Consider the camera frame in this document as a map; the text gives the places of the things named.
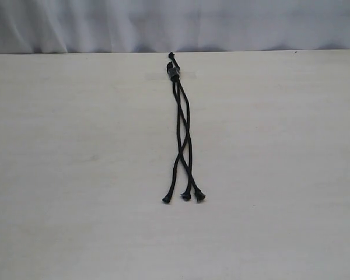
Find white backdrop curtain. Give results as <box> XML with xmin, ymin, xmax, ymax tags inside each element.
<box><xmin>0</xmin><ymin>1</ymin><xmax>350</xmax><ymax>54</ymax></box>

